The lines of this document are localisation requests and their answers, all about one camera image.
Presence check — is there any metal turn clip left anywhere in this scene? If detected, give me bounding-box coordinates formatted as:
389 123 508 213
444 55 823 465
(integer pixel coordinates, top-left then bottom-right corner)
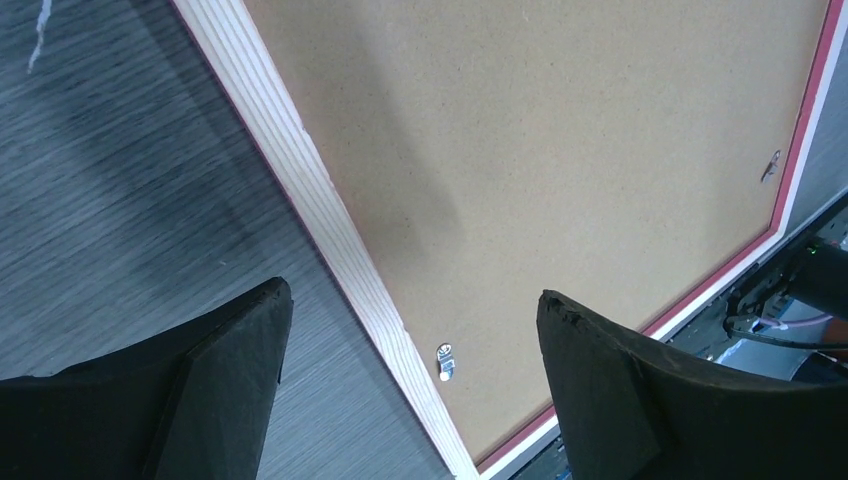
436 343 456 382

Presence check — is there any pink wooden picture frame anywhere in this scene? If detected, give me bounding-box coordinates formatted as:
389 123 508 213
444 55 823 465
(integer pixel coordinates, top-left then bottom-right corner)
175 1 847 479

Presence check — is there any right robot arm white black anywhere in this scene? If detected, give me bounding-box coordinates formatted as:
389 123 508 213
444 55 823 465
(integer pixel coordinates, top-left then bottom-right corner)
787 243 847 320

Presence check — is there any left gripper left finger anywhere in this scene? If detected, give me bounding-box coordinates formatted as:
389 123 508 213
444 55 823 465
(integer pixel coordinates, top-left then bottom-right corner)
1 277 293 479

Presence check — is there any brown cardboard backing board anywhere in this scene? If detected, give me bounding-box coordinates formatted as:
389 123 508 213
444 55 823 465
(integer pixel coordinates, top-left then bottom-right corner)
247 1 829 461

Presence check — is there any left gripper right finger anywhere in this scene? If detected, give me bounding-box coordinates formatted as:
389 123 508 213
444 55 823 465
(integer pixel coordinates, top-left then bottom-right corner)
536 290 847 479

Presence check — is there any metal turn clip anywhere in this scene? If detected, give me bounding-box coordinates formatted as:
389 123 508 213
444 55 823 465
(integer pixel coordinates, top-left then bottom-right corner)
436 343 456 382
760 150 782 183

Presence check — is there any metal turn clip far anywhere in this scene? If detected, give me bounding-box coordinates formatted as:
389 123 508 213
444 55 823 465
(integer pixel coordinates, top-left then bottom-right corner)
760 150 782 183

